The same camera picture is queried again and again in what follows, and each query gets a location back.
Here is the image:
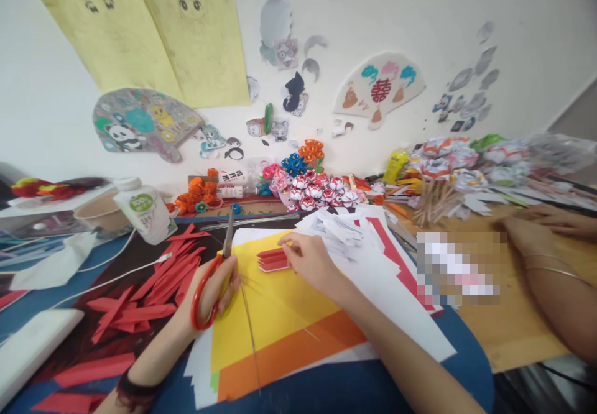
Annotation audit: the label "person's right hand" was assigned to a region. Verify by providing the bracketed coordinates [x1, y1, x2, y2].
[278, 232, 356, 306]

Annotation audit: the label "person's left hand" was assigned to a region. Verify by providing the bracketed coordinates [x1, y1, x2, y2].
[160, 254, 242, 354]

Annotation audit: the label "person's left fingers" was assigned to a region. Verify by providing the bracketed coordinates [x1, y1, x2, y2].
[212, 255, 242, 318]

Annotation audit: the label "person's right index finger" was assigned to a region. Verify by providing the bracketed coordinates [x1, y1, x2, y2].
[278, 232, 319, 250]

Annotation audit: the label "person's right thumb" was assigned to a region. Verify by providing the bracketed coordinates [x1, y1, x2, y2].
[285, 246, 310, 277]

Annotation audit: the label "red paper piece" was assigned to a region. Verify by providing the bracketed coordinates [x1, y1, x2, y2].
[259, 246, 294, 274]

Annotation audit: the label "red-handled scissors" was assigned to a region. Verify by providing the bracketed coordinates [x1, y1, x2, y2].
[190, 203, 239, 332]

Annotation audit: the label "pile of white folded papers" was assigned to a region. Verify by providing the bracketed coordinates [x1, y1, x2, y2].
[305, 208, 370, 252]

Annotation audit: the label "group of red-white paper lotuses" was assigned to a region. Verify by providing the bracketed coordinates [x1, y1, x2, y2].
[284, 173, 370, 213]

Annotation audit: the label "yellow paper sheet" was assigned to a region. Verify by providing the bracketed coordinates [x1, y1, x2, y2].
[210, 239, 344, 379]

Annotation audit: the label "pink paper flower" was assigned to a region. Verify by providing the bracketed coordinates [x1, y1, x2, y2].
[261, 163, 288, 183]

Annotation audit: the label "clear plastic water bottle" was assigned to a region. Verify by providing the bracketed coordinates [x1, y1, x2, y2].
[215, 168, 263, 200]

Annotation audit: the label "bunch of orange paper flowers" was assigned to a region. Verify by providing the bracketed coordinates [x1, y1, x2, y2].
[174, 167, 221, 215]

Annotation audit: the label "orange paper flower bouquet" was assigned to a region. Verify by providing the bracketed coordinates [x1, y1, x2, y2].
[298, 139, 326, 165]

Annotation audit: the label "orange paper sheet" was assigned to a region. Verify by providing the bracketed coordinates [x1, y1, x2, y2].
[216, 311, 369, 403]

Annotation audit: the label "pile of red paper strips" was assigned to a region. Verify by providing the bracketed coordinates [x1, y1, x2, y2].
[31, 223, 211, 413]

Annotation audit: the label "large red paper sheet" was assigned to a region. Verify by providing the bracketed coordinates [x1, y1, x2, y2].
[365, 217, 445, 316]

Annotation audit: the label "white bottle with green label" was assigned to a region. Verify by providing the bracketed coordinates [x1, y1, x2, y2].
[113, 176, 178, 246]

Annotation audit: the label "yellow glue bottle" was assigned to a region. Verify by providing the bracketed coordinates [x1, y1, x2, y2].
[382, 145, 412, 185]

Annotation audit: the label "brown paper bowl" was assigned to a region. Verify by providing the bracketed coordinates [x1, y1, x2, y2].
[73, 195, 137, 241]

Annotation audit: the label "white fan with red symbol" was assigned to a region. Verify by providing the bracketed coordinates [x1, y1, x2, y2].
[333, 51, 427, 131]

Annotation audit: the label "white tissue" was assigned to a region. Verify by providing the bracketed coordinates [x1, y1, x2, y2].
[9, 232, 98, 292]

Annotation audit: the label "decorated fan with panda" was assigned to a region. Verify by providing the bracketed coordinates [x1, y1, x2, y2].
[91, 88, 205, 164]

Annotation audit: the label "bundle of paper flowers on sticks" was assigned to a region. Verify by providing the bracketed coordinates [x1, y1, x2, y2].
[409, 134, 597, 229]

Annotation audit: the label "clear plastic box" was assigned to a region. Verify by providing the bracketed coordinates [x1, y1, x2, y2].
[0, 198, 96, 241]

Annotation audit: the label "red and yellow knitted item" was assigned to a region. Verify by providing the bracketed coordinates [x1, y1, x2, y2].
[11, 177, 109, 201]

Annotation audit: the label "white rectangular box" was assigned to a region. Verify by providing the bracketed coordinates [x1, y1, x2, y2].
[0, 309, 85, 409]

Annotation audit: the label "yellow paper poster with face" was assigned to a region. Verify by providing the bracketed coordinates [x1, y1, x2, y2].
[126, 0, 252, 109]

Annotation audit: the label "yellow paper poster with eyes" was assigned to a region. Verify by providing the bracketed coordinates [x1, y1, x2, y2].
[17, 0, 183, 94]

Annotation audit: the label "bundle of thin green wires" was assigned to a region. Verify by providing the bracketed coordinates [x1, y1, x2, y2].
[195, 212, 300, 234]

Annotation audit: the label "thin metal wire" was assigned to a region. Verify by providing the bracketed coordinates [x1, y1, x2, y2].
[239, 282, 262, 397]

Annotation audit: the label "white charging cable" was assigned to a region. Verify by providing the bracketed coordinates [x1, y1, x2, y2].
[0, 227, 174, 340]

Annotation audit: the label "group of wall stickers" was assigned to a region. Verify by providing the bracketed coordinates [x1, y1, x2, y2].
[198, 0, 502, 161]

